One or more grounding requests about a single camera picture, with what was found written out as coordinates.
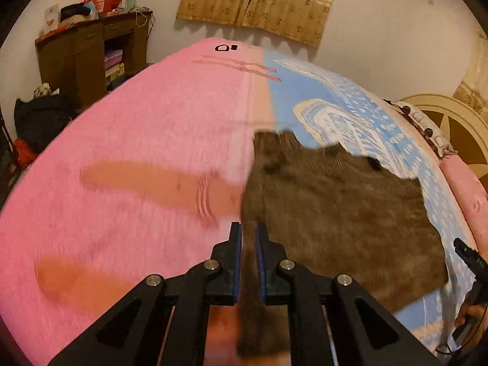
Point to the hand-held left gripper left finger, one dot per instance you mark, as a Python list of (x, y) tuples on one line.
[(237, 263)]

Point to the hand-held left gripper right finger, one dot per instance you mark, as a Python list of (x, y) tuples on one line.
[(260, 263)]

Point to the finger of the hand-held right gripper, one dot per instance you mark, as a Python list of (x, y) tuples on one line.
[(471, 256)]

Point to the brown knitted sweater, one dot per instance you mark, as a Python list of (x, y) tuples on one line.
[(343, 217)]

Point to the person's right hand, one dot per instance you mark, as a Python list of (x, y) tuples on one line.
[(474, 312)]

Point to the pink pillow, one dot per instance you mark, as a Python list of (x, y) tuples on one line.
[(469, 190)]

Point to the white patterned pillow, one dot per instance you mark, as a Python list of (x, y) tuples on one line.
[(419, 122)]

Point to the cream wooden headboard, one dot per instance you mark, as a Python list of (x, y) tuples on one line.
[(427, 101)]

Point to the pink and blue printed bed sheet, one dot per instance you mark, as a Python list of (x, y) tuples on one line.
[(133, 129)]

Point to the narrow beige patterned curtain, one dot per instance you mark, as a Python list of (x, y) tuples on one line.
[(476, 84)]

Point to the stack of books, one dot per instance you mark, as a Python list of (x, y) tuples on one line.
[(114, 64)]

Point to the red cloth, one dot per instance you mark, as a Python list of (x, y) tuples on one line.
[(24, 152)]

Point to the black bag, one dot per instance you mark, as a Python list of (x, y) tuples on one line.
[(42, 122)]

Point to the brown wooden desk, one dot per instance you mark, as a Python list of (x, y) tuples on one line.
[(76, 61)]

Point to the floral cloth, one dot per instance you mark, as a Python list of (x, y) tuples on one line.
[(44, 90)]

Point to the wide beige patterned curtain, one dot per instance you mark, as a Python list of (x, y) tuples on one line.
[(286, 3)]

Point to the pale green bag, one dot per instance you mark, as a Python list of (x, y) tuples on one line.
[(130, 2)]

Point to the black cloth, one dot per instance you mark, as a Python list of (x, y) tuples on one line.
[(74, 10)]

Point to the white carton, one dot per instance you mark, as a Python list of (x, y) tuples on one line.
[(51, 19)]

